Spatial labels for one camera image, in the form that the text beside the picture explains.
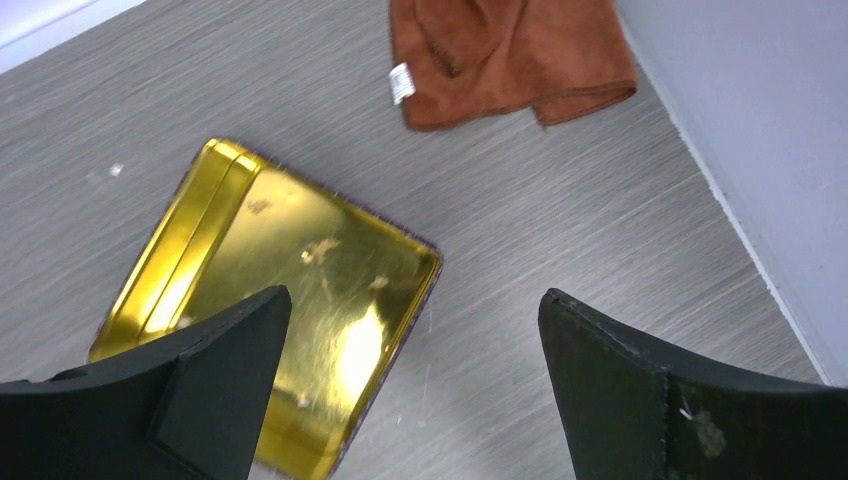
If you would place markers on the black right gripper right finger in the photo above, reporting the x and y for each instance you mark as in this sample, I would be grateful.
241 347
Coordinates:
634 406

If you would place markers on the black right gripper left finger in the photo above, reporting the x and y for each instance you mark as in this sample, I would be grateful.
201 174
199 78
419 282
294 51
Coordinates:
188 405

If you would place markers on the yellow tin tray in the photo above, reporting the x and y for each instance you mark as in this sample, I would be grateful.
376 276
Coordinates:
239 223

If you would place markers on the brown cloth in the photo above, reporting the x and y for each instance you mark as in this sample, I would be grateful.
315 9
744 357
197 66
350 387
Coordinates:
472 59

